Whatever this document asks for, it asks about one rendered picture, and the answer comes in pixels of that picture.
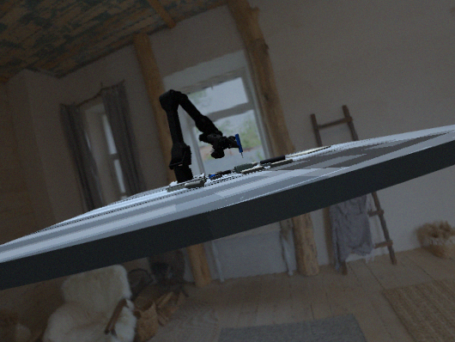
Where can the dark grey keyboard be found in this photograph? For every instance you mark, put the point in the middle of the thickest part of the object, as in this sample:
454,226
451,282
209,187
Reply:
242,167

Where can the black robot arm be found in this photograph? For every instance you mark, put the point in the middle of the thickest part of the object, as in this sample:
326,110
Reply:
181,153

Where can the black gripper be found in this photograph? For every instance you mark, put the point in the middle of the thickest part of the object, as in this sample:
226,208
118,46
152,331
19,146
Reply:
223,142

